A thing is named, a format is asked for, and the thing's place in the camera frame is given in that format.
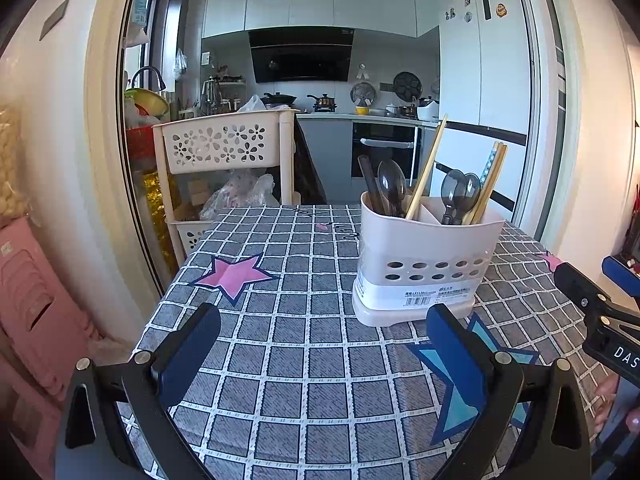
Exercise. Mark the grey checkered star tablecloth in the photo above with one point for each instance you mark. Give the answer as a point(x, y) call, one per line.
point(300, 320)

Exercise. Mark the round black hanging pan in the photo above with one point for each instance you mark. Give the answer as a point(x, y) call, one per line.
point(407, 85)

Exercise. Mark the white plastic bag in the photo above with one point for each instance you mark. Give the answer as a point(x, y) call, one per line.
point(250, 105)

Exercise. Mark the white plastic utensil holder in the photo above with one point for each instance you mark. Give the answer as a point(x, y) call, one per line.
point(425, 245)

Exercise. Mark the yellow-green basin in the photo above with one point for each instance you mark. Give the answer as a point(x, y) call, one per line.
point(147, 101)

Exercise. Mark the clear plastic bag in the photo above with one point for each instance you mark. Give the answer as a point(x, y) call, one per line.
point(240, 195)

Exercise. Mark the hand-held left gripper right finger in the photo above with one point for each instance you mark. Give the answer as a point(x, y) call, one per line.
point(457, 357)

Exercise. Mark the black range hood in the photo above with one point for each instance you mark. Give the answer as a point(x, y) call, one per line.
point(302, 57)

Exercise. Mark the hanging blue plastic bag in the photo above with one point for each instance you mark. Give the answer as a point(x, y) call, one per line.
point(179, 64)

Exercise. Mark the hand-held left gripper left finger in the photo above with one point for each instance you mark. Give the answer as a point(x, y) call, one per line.
point(192, 355)

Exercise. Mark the bag of beige puffed snacks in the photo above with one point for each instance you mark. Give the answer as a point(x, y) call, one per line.
point(10, 160)

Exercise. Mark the cream plastic storage rack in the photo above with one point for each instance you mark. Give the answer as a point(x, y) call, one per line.
point(220, 145)

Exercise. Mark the grey wall plate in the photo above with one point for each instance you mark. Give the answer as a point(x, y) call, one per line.
point(55, 19)

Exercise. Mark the person's right hand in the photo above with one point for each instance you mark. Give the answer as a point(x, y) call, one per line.
point(607, 400)

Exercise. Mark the black wok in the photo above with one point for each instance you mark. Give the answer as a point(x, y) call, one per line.
point(280, 98)

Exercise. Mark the steel cooking pot with lid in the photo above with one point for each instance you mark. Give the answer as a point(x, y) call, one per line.
point(322, 102)

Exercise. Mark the white upper kitchen cabinets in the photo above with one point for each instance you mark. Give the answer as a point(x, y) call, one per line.
point(310, 5)

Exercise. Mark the pink plastic stool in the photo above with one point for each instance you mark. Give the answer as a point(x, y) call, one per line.
point(40, 300)
point(25, 425)

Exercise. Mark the small steel pot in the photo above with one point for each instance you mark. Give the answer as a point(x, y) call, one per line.
point(400, 110)

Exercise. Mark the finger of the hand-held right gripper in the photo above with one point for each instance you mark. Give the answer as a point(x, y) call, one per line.
point(575, 282)
point(622, 271)

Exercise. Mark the white rice cooker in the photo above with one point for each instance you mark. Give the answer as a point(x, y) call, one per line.
point(428, 109)

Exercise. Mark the round grey hanging strainer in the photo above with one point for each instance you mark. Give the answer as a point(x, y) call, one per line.
point(363, 94)

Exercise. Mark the cream sliding door frame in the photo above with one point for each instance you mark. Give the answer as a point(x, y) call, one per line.
point(107, 110)

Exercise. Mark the curved kitchen faucet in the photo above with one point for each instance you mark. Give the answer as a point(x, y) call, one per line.
point(150, 70)

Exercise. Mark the black built-in oven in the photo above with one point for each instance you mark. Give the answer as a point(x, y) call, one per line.
point(385, 152)

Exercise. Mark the red and black object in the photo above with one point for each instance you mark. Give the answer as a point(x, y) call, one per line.
point(630, 242)

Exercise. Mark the white refrigerator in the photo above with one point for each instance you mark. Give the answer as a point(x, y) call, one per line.
point(480, 75)

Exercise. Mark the gold foil package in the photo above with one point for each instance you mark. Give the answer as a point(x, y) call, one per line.
point(157, 215)

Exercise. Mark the red plastic basket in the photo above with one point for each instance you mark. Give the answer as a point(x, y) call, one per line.
point(140, 147)

